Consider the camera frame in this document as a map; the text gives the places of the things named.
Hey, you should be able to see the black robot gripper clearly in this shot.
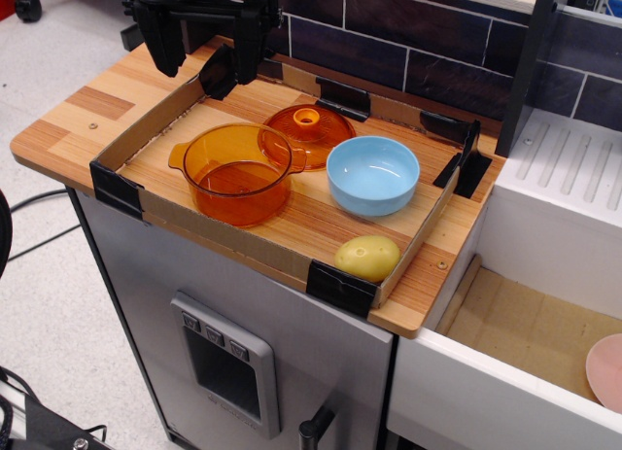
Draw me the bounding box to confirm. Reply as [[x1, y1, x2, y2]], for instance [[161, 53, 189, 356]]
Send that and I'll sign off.
[[122, 0, 283, 85]]

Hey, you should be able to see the orange transparent pot lid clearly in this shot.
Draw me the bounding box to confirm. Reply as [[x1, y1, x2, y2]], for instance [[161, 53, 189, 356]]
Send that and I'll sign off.
[[263, 104, 356, 171]]

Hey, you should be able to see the orange transparent plastic pot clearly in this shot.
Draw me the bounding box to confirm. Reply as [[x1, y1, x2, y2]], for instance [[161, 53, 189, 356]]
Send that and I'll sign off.
[[168, 123, 307, 227]]

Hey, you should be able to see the black metal stand base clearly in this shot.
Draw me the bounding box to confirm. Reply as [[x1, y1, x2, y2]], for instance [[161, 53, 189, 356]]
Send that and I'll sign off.
[[121, 23, 144, 52]]

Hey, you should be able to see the black caster wheel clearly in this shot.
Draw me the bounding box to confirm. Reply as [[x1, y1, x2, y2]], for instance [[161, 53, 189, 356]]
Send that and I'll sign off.
[[14, 0, 43, 23]]

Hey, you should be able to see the light blue bowl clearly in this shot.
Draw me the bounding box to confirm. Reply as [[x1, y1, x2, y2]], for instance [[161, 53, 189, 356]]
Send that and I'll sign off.
[[326, 136, 421, 217]]

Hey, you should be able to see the yellow toy potato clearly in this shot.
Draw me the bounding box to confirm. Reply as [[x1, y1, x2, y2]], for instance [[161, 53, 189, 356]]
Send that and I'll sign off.
[[334, 235, 400, 283]]

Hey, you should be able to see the grey toy kitchen cabinet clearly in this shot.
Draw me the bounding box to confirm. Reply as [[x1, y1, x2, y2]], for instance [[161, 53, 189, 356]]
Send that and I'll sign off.
[[71, 191, 396, 449]]

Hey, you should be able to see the grey dispenser panel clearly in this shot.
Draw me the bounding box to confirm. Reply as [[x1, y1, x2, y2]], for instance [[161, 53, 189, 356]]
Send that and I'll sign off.
[[170, 291, 281, 439]]

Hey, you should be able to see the white toy sink unit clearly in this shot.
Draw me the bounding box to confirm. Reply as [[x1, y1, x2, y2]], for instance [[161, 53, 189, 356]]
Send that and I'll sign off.
[[387, 110, 621, 449]]

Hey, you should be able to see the pink plate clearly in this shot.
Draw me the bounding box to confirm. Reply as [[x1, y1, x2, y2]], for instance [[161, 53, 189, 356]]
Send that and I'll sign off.
[[585, 333, 622, 413]]

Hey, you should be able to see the black floor cable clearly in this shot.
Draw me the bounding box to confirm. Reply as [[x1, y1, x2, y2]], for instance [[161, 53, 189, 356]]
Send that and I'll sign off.
[[7, 188, 82, 262]]

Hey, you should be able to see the black vertical post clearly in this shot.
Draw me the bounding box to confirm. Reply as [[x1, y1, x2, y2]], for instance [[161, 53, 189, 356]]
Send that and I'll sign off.
[[495, 0, 559, 157]]

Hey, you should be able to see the black cabinet door handle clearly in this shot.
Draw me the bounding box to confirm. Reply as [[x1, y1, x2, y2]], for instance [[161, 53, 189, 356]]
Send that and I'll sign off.
[[298, 406, 335, 450]]

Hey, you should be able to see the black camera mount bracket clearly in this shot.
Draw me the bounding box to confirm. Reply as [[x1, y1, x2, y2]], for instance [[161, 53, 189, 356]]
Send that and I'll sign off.
[[1, 367, 111, 449]]

